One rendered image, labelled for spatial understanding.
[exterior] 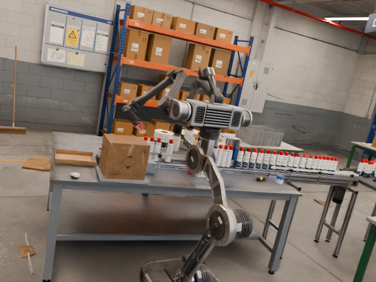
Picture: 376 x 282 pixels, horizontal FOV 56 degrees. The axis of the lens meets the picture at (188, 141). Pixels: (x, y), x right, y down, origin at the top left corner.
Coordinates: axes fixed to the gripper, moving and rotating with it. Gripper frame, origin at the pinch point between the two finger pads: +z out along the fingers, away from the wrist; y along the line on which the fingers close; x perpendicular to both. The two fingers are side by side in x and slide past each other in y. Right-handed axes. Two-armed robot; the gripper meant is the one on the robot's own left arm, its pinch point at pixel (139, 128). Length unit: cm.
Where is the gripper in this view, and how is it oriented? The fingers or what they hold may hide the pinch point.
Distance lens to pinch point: 285.7
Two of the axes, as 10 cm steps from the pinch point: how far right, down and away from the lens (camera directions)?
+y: -4.8, -2.7, 8.3
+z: 4.0, 7.8, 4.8
